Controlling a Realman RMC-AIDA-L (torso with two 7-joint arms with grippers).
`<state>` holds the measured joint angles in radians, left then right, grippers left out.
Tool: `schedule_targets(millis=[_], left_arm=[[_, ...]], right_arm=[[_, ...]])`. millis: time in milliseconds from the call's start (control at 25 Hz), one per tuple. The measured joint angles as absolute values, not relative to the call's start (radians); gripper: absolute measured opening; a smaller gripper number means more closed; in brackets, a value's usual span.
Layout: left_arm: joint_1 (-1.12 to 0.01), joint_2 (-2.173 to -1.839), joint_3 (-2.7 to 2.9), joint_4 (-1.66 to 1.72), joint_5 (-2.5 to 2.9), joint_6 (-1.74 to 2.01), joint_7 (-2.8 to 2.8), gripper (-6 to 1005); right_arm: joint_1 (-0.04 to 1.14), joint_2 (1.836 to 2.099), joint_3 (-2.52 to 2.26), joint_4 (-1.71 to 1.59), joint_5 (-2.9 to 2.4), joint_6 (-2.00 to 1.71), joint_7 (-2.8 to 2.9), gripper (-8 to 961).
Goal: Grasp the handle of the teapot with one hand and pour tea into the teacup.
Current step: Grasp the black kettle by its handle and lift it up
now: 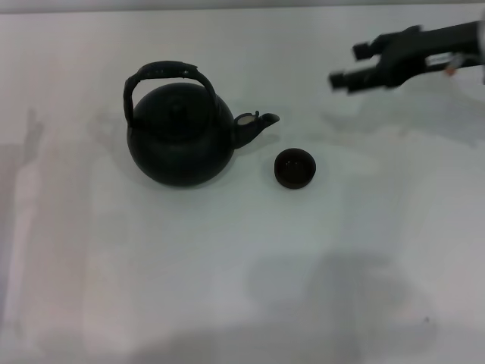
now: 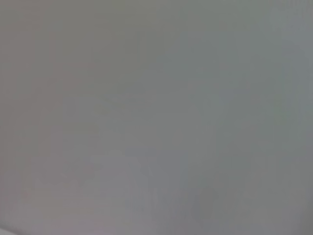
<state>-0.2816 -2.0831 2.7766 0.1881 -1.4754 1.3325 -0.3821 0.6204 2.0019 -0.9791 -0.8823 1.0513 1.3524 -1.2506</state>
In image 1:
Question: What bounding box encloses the small dark brown teacup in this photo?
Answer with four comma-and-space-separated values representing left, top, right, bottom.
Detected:
273, 147, 318, 190

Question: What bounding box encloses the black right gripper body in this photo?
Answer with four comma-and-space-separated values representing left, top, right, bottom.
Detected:
377, 19, 485, 89

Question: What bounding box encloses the black round teapot with handle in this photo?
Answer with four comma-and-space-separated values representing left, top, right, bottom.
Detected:
123, 60, 281, 188

